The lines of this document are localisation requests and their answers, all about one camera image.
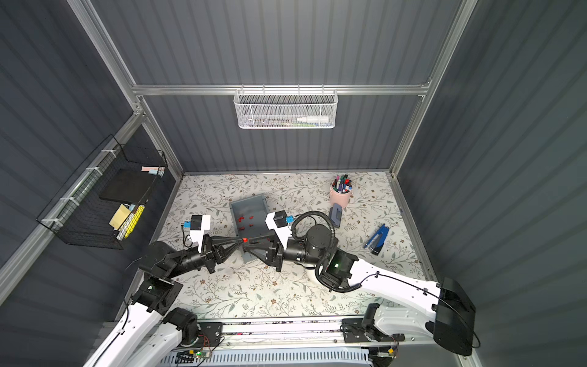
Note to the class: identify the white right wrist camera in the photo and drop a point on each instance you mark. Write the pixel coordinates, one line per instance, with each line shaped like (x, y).
(280, 223)

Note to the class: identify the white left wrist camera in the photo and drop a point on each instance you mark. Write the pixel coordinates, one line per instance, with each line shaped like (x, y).
(198, 226)

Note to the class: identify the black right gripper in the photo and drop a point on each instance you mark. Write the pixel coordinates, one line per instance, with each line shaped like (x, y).
(277, 252)

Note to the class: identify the yellow sticky note pad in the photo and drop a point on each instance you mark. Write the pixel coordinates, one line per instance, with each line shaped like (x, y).
(120, 216)

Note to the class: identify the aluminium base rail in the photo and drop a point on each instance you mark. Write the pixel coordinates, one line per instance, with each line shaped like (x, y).
(298, 328)

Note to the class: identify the white wire mesh basket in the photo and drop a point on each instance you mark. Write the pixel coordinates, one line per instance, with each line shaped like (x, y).
(279, 109)

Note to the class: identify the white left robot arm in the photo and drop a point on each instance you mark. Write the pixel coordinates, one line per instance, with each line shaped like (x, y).
(151, 326)

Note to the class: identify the white marker in basket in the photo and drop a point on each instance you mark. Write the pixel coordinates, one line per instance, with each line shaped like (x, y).
(314, 120)

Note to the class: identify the black notebook in basket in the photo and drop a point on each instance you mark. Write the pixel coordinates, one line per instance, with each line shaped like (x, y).
(129, 187)

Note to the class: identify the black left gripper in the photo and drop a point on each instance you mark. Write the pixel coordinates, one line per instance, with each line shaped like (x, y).
(209, 252)

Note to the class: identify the black wire wall basket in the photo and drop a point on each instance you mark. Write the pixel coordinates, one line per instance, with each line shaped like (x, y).
(103, 207)

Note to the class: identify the grey hole punch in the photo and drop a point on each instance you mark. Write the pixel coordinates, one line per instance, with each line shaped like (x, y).
(335, 215)

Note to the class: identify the grey plastic parts bin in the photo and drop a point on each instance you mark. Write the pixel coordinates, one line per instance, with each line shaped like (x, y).
(249, 216)

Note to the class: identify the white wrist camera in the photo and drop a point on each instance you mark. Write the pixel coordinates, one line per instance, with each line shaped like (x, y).
(198, 226)
(280, 223)

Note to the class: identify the pink pen cup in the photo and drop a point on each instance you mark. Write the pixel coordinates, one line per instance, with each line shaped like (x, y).
(341, 190)

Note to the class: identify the blue stapler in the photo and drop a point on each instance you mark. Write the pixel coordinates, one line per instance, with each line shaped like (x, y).
(377, 240)

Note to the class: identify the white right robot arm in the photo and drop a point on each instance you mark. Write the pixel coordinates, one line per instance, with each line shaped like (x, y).
(443, 311)

